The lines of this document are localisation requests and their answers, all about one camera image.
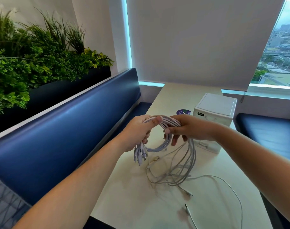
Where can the person's right hand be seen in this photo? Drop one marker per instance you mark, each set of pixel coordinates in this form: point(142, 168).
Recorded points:
point(195, 127)

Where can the person's left hand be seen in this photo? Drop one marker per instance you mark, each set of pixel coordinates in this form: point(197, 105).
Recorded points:
point(135, 133)

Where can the white mini drawer cabinet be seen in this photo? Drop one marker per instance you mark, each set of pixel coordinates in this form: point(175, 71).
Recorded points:
point(217, 104)

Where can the person's left forearm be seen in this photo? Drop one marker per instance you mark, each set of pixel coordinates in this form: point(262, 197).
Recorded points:
point(70, 190)

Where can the person's right forearm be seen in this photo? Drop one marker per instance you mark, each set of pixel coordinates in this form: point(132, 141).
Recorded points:
point(262, 169)

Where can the black planter box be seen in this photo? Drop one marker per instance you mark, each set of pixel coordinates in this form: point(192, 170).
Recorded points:
point(59, 92)

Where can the round purple sticker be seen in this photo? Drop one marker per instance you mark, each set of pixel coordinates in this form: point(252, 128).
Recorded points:
point(183, 111)

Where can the white table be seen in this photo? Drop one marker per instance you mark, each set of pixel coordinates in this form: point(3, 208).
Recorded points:
point(135, 200)

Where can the blue padded bench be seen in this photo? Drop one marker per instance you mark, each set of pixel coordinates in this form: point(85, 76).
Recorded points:
point(271, 133)
point(63, 133)

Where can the white roller blind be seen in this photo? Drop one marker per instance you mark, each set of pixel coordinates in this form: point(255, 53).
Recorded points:
point(199, 38)

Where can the glass window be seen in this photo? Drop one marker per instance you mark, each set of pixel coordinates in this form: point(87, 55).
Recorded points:
point(278, 61)

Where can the green leafy plants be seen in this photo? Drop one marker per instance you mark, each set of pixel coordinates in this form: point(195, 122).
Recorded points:
point(27, 69)

